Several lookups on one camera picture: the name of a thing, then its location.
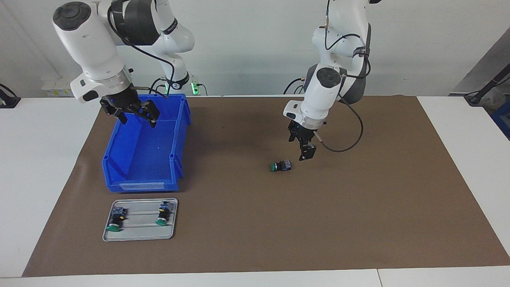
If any green push button patterned block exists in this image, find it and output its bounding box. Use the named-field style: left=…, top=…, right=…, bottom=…
left=106, top=206, right=128, bottom=232

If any blue plastic storage bin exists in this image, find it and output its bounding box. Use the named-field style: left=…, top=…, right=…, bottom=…
left=102, top=94, right=192, bottom=194

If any white box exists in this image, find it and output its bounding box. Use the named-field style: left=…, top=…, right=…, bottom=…
left=41, top=77, right=82, bottom=97

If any brown table mat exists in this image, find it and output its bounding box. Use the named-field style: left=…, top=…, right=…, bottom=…
left=22, top=95, right=510, bottom=277

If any grey metal tray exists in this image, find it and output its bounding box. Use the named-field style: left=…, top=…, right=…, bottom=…
left=102, top=198, right=178, bottom=242

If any black stand pole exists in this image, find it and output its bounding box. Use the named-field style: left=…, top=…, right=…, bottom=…
left=464, top=66, right=510, bottom=106

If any blue crate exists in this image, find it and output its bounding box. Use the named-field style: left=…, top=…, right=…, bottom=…
left=491, top=100, right=510, bottom=140

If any black right base cable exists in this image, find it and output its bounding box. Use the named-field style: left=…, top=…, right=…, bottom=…
left=149, top=78, right=168, bottom=95

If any black base cable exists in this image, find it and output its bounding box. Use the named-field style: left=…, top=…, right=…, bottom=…
left=149, top=78, right=168, bottom=95
left=284, top=77, right=305, bottom=95

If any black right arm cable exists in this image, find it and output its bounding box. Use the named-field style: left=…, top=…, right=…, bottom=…
left=108, top=0, right=176, bottom=96

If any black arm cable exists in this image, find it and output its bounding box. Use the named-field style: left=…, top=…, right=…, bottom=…
left=315, top=0, right=372, bottom=153
left=108, top=0, right=176, bottom=96

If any black left base cable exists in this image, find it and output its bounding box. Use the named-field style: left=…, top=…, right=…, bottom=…
left=284, top=77, right=305, bottom=95

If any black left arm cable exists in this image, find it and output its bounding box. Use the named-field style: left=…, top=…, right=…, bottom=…
left=315, top=0, right=372, bottom=153

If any black clamp mount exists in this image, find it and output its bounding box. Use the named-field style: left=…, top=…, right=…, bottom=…
left=0, top=84, right=21, bottom=109

